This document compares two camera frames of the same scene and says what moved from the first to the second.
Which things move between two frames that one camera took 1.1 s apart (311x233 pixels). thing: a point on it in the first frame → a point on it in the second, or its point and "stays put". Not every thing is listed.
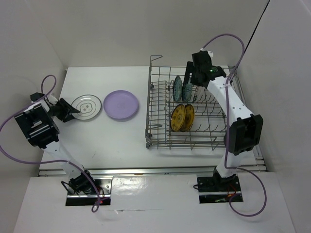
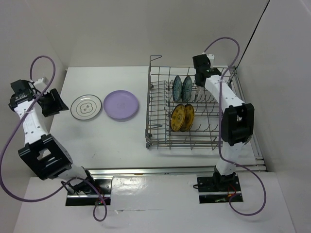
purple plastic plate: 121,104 stays put
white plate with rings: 89,106 stays put
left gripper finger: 68,106 → 60,104
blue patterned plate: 187,91 stays put
